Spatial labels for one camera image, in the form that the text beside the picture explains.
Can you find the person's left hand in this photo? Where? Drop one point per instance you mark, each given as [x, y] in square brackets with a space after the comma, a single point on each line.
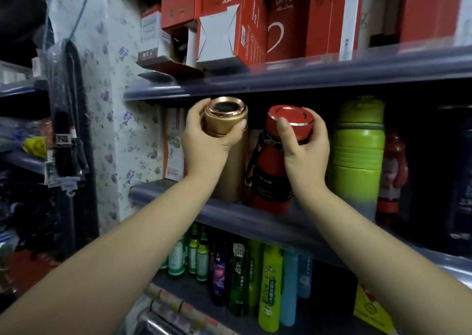
[206, 150]

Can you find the light blue bottle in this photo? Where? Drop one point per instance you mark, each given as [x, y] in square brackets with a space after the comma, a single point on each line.
[304, 277]
[289, 290]

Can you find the hanging black packaged goods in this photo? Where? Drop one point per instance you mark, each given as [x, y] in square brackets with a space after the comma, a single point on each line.
[68, 124]

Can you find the household goods shelf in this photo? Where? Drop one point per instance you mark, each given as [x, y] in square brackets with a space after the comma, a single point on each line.
[22, 87]

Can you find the purple bottle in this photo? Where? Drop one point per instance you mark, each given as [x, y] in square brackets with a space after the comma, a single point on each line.
[218, 279]

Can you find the small red box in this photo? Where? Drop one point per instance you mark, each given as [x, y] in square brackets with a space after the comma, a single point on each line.
[180, 3]

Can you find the lime green bottle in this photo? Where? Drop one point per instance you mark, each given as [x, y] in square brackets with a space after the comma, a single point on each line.
[270, 294]

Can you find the gold thermos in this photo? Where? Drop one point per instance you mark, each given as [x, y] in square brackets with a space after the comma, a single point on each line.
[230, 183]

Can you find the person's right forearm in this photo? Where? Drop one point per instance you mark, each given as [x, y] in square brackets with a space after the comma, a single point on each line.
[387, 272]

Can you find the red clear bottle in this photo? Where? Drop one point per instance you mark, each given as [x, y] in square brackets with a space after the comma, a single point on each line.
[392, 169]

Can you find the person's right hand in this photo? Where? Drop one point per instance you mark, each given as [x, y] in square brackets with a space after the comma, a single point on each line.
[306, 161]

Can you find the white box brown label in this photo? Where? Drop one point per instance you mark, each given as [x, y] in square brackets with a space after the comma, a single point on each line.
[151, 36]

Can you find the dark blue thermos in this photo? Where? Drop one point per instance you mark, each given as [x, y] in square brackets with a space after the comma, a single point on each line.
[461, 198]

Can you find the red vacuum bottle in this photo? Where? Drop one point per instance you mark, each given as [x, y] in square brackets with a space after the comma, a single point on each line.
[271, 169]

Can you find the red box white flaps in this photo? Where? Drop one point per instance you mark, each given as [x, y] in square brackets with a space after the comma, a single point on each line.
[236, 25]

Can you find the patterned paper roll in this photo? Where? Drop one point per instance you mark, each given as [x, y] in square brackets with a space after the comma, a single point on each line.
[173, 301]

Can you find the yellow hanging item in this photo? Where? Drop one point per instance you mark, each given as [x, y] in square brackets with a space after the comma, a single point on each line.
[35, 146]

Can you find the green plastic bottle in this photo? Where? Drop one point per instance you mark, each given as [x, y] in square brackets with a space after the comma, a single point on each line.
[255, 272]

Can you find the person's left forearm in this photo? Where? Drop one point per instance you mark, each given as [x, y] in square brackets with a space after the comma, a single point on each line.
[110, 264]

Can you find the yellow pack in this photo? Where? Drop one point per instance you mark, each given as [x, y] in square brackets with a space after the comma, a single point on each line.
[370, 309]

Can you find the dark green bottle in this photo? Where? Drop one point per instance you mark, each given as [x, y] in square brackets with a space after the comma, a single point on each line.
[239, 283]

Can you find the open red white box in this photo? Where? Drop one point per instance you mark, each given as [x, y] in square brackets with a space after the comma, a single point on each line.
[173, 67]

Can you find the green sports bottle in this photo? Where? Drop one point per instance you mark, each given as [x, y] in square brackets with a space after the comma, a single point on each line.
[357, 161]

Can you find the silver foil roll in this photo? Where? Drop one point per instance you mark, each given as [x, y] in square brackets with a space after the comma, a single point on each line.
[155, 325]

